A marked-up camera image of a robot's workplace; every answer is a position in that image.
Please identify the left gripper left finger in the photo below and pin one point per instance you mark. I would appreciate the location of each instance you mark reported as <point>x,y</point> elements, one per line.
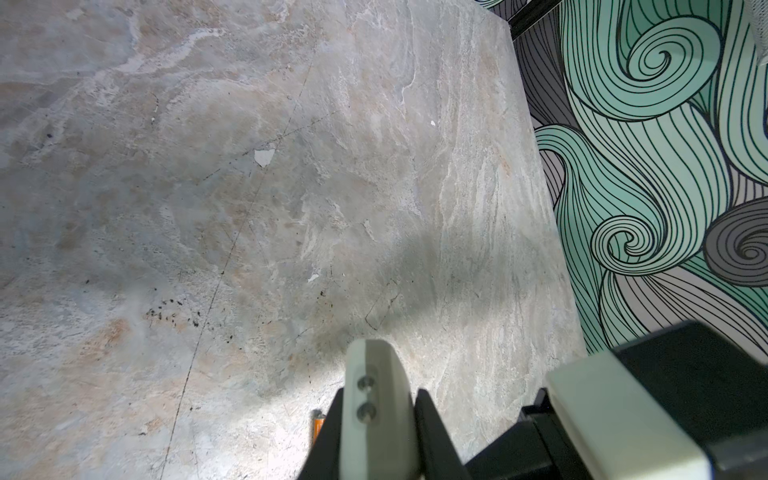
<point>323,460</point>

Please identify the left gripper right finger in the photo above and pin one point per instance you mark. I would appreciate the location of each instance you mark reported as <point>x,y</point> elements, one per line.
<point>438,456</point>

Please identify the orange battery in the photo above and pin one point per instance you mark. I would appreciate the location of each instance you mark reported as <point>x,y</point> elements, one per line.
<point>317,420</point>

